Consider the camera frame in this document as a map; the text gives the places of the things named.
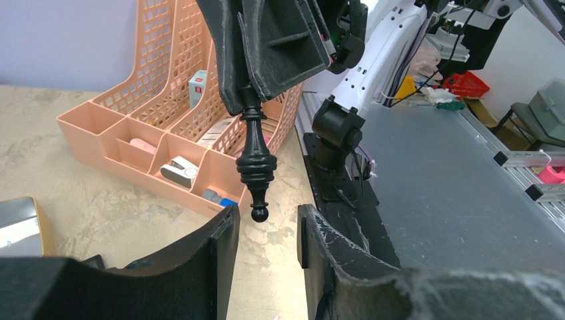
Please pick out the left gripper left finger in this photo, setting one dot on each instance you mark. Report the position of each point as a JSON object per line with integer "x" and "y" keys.
{"x": 188, "y": 279}

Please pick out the grey metal table surface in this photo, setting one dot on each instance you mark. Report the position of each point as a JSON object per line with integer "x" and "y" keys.
{"x": 445, "y": 202}

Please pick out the black chess bishop piece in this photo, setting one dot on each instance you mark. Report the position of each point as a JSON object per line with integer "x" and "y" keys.
{"x": 256, "y": 164}

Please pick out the blue capped small bottle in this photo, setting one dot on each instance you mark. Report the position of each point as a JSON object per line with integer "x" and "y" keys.
{"x": 214, "y": 197}

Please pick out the orange plastic tiered organizer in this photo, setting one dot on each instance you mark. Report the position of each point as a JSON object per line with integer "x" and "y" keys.
{"x": 172, "y": 44}

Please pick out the pink eraser in organizer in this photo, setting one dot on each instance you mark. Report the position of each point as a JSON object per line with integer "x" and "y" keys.
{"x": 143, "y": 145}

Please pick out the green white small box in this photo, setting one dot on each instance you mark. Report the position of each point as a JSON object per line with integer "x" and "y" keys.
{"x": 196, "y": 87}

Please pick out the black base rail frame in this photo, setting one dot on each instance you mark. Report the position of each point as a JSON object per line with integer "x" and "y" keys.
{"x": 348, "y": 206}

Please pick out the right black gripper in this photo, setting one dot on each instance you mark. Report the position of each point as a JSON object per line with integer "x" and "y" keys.
{"x": 279, "y": 44}

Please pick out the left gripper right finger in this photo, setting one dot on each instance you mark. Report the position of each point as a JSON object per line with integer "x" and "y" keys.
{"x": 344, "y": 281}

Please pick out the gold rectangular metal tin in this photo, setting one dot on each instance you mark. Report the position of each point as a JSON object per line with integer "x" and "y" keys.
{"x": 26, "y": 230}

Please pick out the white small device in organizer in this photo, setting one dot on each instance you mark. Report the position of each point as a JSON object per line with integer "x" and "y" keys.
{"x": 180, "y": 171}

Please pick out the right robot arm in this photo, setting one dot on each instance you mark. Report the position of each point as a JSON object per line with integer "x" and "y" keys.
{"x": 393, "y": 31}

